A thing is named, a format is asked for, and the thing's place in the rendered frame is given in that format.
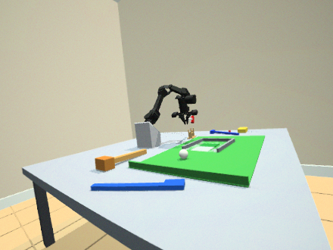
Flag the yellow flat rectangular tile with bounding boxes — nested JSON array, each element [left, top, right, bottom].
[[238, 127, 247, 133]]

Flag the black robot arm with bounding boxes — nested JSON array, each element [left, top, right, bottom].
[[144, 84, 197, 125]]

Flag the white golf ball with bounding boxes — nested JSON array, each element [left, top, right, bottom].
[[179, 149, 188, 159]]

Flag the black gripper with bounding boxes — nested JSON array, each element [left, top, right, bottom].
[[172, 104, 198, 125]]

